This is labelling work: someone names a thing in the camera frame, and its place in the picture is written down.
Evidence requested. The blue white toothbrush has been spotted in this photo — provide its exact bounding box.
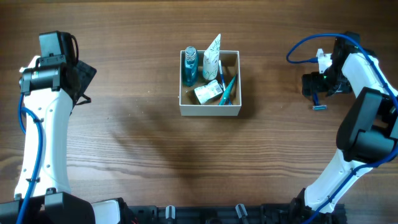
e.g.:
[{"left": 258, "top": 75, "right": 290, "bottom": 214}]
[{"left": 218, "top": 60, "right": 232, "bottom": 105}]

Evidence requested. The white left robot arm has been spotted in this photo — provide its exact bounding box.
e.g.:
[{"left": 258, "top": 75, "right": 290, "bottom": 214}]
[{"left": 1, "top": 31, "right": 128, "bottom": 223}]

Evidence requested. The white cardboard box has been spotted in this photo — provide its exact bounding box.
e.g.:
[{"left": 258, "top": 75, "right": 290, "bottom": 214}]
[{"left": 179, "top": 50, "right": 243, "bottom": 116}]

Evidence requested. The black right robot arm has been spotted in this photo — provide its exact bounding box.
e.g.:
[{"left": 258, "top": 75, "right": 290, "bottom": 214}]
[{"left": 278, "top": 32, "right": 397, "bottom": 223}]

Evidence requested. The blue mouthwash bottle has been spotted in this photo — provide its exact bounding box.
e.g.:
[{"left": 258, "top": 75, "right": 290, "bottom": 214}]
[{"left": 183, "top": 46, "right": 198, "bottom": 86}]

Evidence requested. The green Dettol soap bar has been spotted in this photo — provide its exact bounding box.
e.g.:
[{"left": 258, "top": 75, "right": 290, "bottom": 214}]
[{"left": 194, "top": 80, "right": 223, "bottom": 105}]

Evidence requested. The white lotion tube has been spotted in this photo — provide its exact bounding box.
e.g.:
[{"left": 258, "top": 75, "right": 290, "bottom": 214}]
[{"left": 202, "top": 34, "right": 221, "bottom": 81}]

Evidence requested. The teal toothpaste tube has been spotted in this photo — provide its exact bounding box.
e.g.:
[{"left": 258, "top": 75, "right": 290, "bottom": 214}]
[{"left": 219, "top": 75, "right": 238, "bottom": 105}]

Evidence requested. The blue disposable razor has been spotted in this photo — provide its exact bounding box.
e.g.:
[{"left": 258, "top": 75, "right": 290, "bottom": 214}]
[{"left": 312, "top": 93, "right": 327, "bottom": 111}]

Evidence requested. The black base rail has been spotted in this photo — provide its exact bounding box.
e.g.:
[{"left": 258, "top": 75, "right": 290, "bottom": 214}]
[{"left": 121, "top": 203, "right": 348, "bottom": 224}]

